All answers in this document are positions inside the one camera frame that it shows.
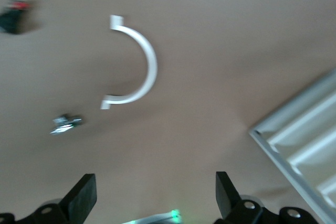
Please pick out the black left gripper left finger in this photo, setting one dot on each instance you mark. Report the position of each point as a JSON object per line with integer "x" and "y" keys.
{"x": 78, "y": 200}

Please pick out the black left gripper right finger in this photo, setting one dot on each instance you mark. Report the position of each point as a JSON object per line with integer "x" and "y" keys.
{"x": 225, "y": 195}

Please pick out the white drawer cabinet housing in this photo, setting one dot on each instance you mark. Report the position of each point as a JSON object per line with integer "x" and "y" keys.
{"x": 302, "y": 100}

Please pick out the small silver toggle switch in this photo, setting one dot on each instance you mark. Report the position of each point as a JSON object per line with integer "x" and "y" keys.
{"x": 65, "y": 124}

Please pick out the white curved plastic bracket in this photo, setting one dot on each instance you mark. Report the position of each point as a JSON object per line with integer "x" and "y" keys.
{"x": 151, "y": 61}

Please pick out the black rocker switch red tip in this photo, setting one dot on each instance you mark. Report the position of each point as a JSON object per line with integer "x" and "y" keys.
{"x": 13, "y": 16}

